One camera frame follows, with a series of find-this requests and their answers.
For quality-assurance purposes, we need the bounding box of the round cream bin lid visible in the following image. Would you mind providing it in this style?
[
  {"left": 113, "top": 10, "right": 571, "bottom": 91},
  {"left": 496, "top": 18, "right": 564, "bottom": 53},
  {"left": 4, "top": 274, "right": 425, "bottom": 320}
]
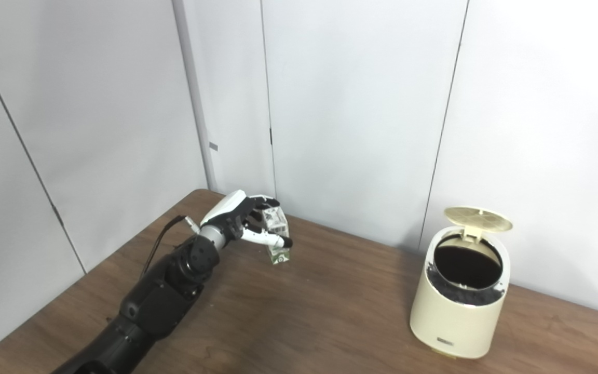
[{"left": 443, "top": 207, "right": 513, "bottom": 241}]

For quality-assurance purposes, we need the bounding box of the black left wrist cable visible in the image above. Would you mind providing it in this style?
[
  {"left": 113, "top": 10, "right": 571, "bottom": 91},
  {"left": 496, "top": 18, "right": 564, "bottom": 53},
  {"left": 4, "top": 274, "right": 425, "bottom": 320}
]
[{"left": 141, "top": 215, "right": 201, "bottom": 278}]

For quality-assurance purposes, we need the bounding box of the cream-colored trash bin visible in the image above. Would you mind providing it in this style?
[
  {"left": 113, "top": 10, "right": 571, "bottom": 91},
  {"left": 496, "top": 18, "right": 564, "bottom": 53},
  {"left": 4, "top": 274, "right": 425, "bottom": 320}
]
[{"left": 409, "top": 207, "right": 513, "bottom": 360}]

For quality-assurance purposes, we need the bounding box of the black bin liner bag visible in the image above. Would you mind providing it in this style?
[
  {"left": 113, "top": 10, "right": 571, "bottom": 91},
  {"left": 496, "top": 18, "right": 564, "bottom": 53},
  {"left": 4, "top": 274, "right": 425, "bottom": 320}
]
[{"left": 426, "top": 235, "right": 506, "bottom": 305}]

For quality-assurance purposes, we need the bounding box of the white green milk carton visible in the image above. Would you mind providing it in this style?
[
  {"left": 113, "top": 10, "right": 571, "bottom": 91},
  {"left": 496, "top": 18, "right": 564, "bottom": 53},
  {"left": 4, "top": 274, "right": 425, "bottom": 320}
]
[{"left": 257, "top": 206, "right": 291, "bottom": 265}]

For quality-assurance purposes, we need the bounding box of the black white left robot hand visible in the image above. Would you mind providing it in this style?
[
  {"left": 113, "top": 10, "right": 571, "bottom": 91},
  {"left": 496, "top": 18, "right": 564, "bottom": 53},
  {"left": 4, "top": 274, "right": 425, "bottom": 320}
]
[{"left": 199, "top": 190, "right": 293, "bottom": 249}]

